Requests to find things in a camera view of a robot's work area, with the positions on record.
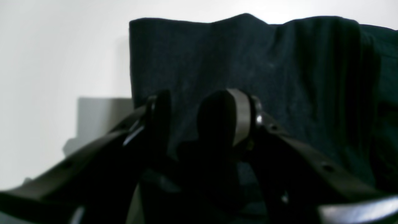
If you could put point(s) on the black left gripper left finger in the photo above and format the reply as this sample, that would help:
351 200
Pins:
95 184

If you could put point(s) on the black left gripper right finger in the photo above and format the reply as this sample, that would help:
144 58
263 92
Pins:
299 184

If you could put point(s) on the black T-shirt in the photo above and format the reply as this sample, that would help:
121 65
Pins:
330 82

